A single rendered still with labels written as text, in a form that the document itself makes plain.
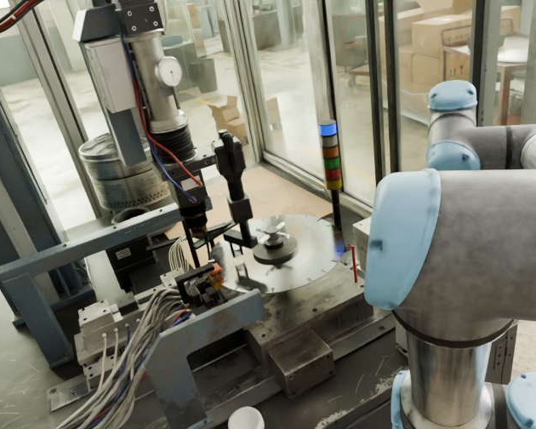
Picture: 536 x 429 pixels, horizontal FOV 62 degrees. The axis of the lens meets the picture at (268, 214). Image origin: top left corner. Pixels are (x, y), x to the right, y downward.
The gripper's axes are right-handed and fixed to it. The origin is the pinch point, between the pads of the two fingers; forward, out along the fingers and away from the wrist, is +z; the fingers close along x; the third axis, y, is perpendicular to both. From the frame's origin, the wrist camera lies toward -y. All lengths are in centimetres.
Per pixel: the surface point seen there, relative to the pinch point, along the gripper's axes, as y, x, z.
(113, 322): -72, 32, 2
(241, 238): -37.2, 21.5, -10.3
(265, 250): -33.0, 22.0, -2.6
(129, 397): -72, 6, -3
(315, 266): -26.5, 10.5, -2.1
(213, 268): -46, 22, -6
